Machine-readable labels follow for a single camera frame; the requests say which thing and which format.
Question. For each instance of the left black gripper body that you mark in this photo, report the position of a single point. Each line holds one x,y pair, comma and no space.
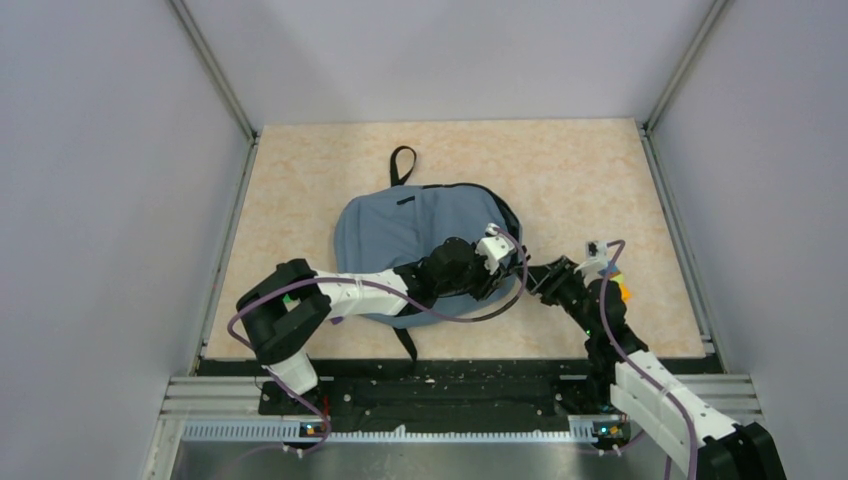
475,279

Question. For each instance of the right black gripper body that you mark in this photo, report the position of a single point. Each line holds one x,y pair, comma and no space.
572,300

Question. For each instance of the blue grey backpack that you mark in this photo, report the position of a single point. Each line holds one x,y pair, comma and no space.
404,223

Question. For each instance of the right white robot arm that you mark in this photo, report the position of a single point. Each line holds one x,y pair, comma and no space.
626,378

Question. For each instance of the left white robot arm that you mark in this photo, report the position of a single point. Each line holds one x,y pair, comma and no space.
283,311

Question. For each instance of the colourful block stack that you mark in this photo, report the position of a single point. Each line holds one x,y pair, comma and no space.
617,276

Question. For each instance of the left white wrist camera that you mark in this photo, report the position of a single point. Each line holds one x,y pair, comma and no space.
494,247

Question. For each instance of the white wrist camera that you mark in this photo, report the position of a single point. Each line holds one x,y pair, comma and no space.
494,247
596,259

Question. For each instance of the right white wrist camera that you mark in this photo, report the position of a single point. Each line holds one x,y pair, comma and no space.
596,259

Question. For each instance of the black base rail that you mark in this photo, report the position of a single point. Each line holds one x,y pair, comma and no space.
455,397

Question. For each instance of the right aluminium frame post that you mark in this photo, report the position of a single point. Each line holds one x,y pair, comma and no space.
708,24

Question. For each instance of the aluminium frame post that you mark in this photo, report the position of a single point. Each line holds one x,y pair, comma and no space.
212,68
708,24

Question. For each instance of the left aluminium frame post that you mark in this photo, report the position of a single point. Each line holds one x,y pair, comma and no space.
212,68

